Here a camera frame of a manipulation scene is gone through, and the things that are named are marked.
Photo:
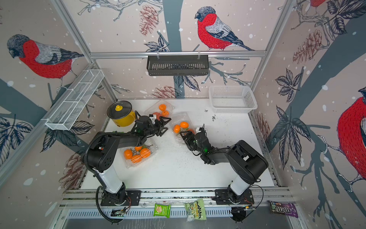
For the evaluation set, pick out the large orange container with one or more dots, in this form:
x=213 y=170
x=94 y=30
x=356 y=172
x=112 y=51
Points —
x=157 y=114

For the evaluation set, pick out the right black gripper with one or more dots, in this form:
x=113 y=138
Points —
x=189 y=140

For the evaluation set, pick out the green snack packet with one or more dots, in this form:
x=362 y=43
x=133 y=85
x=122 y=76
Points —
x=161 y=210

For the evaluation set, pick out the purple candy bag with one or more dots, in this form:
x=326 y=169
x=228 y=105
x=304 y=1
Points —
x=287 y=209

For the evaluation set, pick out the black hanging wire basket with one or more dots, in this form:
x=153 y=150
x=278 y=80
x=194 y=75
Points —
x=178 y=65

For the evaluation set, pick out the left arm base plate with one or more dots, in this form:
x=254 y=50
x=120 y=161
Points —
x=124 y=198

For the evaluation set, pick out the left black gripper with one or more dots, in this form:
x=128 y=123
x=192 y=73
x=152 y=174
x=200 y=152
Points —
x=160 y=130

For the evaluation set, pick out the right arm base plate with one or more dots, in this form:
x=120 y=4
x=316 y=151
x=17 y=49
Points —
x=228 y=197

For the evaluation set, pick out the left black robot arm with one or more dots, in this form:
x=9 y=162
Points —
x=100 y=154

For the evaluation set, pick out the yellow pot with black lid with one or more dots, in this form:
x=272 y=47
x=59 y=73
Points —
x=121 y=113

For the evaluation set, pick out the clear plastic container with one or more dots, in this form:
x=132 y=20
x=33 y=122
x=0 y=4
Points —
x=155 y=108
x=150 y=144
x=176 y=119

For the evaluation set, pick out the green white snack bag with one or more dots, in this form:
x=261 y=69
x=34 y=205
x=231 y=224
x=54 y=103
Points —
x=195 y=210

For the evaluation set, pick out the white plastic basket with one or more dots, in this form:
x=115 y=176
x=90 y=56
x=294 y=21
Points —
x=232 y=99

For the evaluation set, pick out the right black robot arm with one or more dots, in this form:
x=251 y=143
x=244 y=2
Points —
x=246 y=162

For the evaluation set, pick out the white wire mesh shelf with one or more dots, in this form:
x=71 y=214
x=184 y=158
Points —
x=76 y=99

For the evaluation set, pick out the small orange container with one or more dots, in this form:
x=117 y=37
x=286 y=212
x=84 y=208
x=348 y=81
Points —
x=165 y=113
x=177 y=129
x=162 y=107

